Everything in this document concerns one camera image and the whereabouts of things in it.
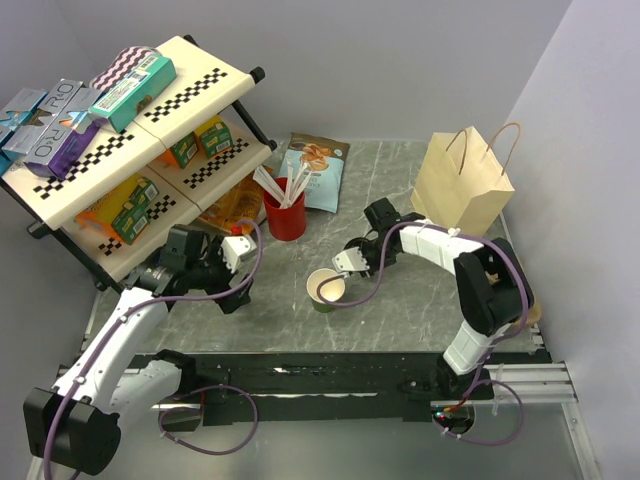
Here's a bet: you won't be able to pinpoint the teal box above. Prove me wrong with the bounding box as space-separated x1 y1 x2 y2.
88 51 177 133

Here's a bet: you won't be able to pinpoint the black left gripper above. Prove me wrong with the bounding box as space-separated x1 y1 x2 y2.
186 235 253 312

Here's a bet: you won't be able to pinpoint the silver purple box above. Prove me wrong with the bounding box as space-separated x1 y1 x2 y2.
2 79 104 180

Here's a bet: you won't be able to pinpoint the green paper coffee cup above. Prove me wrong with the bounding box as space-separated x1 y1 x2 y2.
306 268 345 313

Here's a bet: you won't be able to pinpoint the orange green large box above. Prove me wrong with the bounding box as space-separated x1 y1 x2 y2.
75 174 159 245

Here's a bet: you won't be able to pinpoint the brown paper bag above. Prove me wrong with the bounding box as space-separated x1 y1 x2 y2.
410 126 514 236

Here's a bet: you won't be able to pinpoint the white wrapped straws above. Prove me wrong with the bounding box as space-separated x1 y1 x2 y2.
253 162 311 209

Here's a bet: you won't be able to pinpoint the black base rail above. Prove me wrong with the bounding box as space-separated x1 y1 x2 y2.
191 352 474 426

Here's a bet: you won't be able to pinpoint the blue silver box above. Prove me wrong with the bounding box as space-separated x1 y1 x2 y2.
0 88 47 147

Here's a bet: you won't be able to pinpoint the cream two-tier shelf rack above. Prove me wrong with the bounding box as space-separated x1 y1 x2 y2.
1 36 276 289

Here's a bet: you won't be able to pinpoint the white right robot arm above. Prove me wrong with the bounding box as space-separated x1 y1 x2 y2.
332 198 535 399

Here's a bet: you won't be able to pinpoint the brown cardboard cup carrier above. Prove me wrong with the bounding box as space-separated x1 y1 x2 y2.
525 299 542 327

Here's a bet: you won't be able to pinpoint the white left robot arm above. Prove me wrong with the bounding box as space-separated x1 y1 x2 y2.
23 224 264 479

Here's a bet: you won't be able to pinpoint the orange snack bag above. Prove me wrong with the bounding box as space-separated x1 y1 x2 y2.
197 174 266 234

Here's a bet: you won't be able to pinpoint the blue snack pouch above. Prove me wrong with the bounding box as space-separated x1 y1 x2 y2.
278 133 351 213

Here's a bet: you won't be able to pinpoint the red cup holder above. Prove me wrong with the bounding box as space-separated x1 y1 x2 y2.
263 191 306 241

